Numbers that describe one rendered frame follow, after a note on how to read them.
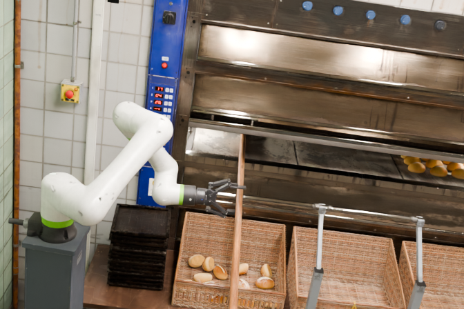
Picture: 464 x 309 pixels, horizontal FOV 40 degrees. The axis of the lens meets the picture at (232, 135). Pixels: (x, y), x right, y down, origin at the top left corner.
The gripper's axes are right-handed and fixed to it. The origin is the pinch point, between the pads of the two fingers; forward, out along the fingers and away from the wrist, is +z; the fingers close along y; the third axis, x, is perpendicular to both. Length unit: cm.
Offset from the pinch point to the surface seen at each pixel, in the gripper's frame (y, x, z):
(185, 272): 60, -38, -19
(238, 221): 3.4, 16.1, -1.8
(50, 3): -73, -52, -97
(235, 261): 6.7, 46.4, -5.4
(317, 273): 29.3, 9.7, 38.8
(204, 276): 55, -27, -10
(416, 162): -6, -61, 104
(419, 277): 28, 10, 87
